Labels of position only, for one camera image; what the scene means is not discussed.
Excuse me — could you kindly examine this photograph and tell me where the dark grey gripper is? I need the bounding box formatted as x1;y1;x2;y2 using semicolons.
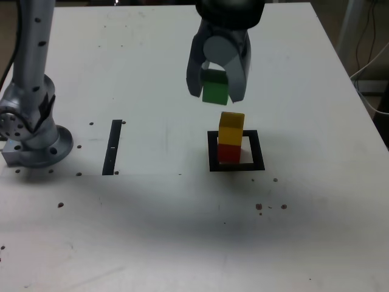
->
185;18;253;105

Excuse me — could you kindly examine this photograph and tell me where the green cube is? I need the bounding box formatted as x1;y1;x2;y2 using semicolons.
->
200;69;229;106

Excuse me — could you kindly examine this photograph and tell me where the yellow cube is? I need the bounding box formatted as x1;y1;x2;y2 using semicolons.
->
218;111;246;146

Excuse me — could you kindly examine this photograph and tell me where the red cube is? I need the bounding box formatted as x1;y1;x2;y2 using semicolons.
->
217;142;243;164

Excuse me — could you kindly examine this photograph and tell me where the black tape square outline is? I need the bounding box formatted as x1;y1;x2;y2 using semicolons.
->
207;130;266;172

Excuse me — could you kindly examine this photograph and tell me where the black tape strip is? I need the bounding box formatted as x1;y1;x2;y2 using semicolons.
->
102;119;123;176

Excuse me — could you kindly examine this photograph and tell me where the white metal post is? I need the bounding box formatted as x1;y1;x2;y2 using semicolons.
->
336;0;370;72

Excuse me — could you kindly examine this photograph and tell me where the white cable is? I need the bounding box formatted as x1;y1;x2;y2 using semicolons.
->
349;41;389;116

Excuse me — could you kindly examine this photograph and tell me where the thin black cable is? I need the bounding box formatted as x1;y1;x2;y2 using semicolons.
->
355;0;377;74

